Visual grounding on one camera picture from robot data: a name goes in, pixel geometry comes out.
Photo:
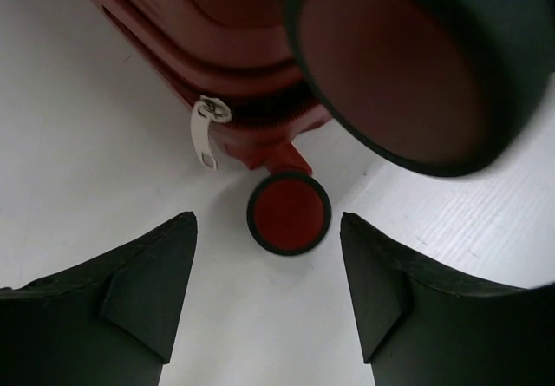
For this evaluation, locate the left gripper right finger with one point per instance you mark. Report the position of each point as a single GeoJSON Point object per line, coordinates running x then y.
{"type": "Point", "coordinates": [421, 322]}

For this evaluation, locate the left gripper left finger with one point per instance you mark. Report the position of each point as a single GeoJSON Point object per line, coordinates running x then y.
{"type": "Point", "coordinates": [111, 320]}

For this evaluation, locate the red suitcase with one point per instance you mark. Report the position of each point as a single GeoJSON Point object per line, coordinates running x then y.
{"type": "Point", "coordinates": [438, 87]}

